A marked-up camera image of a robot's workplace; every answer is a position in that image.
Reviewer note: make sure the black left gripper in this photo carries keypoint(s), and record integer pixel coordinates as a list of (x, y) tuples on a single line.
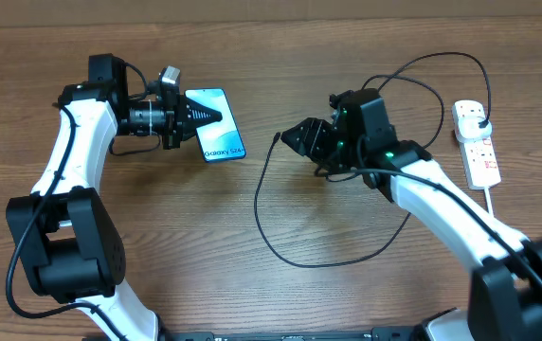
[(178, 111)]

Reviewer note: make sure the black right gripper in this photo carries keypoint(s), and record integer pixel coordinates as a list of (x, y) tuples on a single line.
[(313, 146)]

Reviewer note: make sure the Samsung Galaxy smartphone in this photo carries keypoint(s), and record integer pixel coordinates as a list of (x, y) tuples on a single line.
[(219, 141)]

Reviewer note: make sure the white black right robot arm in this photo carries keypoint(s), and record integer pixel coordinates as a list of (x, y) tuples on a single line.
[(504, 265)]

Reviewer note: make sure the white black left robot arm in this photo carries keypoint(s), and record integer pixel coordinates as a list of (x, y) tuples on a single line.
[(68, 254)]

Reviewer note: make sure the white charger plug adapter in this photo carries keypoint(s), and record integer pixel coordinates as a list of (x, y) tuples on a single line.
[(469, 129)]

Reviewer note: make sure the white power strip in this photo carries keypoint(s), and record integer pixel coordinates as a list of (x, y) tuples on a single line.
[(479, 157)]

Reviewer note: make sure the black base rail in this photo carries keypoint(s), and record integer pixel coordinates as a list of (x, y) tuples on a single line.
[(394, 333)]

